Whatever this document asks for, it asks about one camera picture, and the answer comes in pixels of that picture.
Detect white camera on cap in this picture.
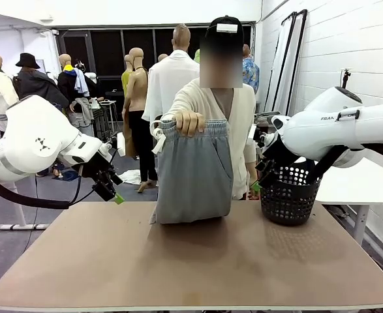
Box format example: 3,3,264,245
216,22,239,33

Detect black framed reflector panel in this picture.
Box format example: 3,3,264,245
285,8,309,117
264,11,298,113

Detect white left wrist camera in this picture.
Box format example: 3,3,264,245
116,131,127,157

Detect black bucket hat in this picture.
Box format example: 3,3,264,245
15,52,41,70

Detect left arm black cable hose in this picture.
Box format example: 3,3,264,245
0,164,84,210

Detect small ironing table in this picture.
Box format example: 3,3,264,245
91,99,117,135

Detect black cap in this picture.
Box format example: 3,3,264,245
205,15,245,45

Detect grey hanging garment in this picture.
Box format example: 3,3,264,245
70,97,95,128

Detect white cloth on floor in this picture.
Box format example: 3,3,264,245
117,170,143,186

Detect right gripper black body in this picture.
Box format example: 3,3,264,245
255,158,277,190

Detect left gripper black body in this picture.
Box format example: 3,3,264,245
82,153,124,202

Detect person's right forearm cream sleeve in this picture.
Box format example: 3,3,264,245
161,93,200,123

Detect mannequin in yellow-green top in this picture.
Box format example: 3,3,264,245
121,54,135,98

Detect mannequin in dark coat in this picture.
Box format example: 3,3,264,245
12,67,70,109

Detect mannequin black jacket yellow collar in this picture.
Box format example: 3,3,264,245
57,53,96,100

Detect light blue draped shirt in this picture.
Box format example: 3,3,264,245
73,67,91,98

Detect person's torso cream cardigan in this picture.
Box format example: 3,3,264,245
174,78,258,200

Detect person's left forearm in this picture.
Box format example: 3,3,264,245
244,143,260,189

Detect grey training pants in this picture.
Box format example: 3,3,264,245
149,119,234,226

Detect tripod head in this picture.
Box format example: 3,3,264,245
340,67,353,89

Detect person's right hand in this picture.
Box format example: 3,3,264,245
172,111,207,138

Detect black perforated plastic basket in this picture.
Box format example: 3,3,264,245
259,157,322,227

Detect tan mannequin black trousers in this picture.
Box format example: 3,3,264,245
122,47,159,194

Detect mannequin in white shirt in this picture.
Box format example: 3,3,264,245
141,23,201,131

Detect mannequin in blue floral shirt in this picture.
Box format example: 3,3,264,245
242,44,260,96

